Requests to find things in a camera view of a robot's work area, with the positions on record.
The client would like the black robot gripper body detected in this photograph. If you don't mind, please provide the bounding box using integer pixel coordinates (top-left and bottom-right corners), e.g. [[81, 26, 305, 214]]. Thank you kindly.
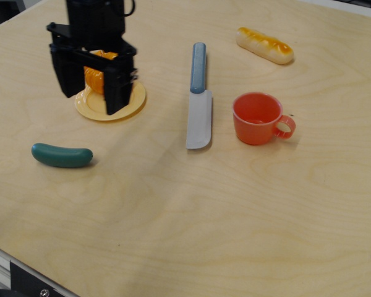
[[47, 1, 137, 74]]

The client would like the green toy cucumber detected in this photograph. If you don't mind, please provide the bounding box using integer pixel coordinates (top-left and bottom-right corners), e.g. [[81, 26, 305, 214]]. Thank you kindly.
[[31, 143, 93, 168]]

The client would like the toy knife blue handle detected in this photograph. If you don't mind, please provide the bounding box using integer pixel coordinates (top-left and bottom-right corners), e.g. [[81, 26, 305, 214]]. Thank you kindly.
[[185, 42, 213, 150]]

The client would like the toy bread loaf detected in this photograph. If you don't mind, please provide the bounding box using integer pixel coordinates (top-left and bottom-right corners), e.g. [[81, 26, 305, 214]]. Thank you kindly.
[[236, 27, 294, 65]]

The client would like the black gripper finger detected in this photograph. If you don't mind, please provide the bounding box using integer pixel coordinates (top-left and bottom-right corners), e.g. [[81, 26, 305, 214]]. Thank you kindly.
[[50, 46, 85, 98], [103, 67, 137, 115]]

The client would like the orange toy tangerine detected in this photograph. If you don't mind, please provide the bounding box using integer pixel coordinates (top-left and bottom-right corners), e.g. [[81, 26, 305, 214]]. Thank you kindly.
[[84, 50, 118, 95]]

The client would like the yellow plastic plate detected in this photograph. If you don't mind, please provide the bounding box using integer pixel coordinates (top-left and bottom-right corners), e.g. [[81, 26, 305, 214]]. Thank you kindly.
[[74, 82, 147, 122]]

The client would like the black corner bracket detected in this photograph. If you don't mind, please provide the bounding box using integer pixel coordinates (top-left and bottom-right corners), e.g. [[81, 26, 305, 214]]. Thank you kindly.
[[9, 260, 77, 297]]

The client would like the orange plastic cup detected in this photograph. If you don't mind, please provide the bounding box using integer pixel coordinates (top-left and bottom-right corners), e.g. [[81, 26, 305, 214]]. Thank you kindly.
[[232, 92, 296, 145]]

